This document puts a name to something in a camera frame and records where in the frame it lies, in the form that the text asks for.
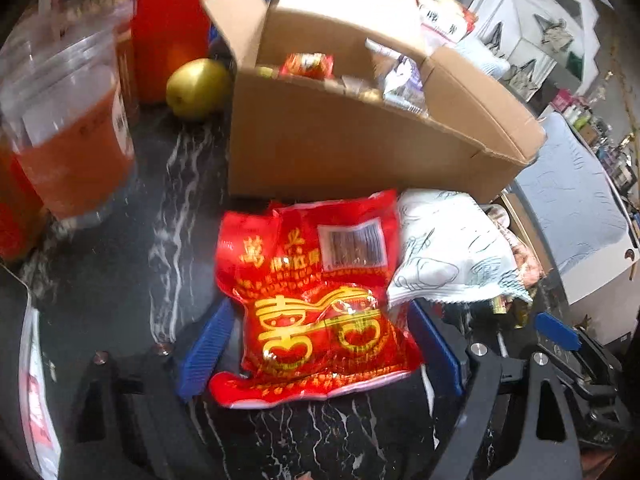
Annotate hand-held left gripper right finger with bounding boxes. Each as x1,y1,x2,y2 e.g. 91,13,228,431
407,299,587,480

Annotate brown cardboard box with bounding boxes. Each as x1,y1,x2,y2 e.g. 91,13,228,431
199,0,549,207

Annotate red white nut bag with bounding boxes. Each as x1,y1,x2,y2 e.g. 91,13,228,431
412,0,479,44

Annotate small red candy packet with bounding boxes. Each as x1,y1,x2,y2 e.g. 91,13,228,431
279,52,335,80

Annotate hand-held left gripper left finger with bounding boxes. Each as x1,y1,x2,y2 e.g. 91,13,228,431
57,297,236,480

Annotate yellow green pear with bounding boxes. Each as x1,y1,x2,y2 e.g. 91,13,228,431
166,58,232,120

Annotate red canister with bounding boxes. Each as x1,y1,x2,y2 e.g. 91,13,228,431
129,0,222,107

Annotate white cabinet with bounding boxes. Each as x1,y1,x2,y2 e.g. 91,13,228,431
564,246,640,347

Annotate large red gold-print snack packet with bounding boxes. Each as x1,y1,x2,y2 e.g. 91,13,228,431
207,189,427,409

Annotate row of cosmetic bottles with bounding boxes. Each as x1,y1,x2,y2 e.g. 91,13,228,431
552,87,640,192

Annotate clear tub orange contents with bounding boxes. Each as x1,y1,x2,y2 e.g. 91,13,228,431
0,0,139,222

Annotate white red printed wrapper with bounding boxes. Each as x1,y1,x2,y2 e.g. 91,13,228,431
19,304,62,467

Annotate purple white snack packet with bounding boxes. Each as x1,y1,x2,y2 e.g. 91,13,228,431
364,37,432,117

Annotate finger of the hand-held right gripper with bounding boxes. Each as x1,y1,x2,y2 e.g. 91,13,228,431
534,311,627,402

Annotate red-lidded glass pot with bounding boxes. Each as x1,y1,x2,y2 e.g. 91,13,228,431
0,144,47,262

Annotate white line-drawing snack packet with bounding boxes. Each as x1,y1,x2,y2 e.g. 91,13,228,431
387,188,534,307

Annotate grey cushioned chair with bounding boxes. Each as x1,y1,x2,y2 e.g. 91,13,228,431
516,111,634,272

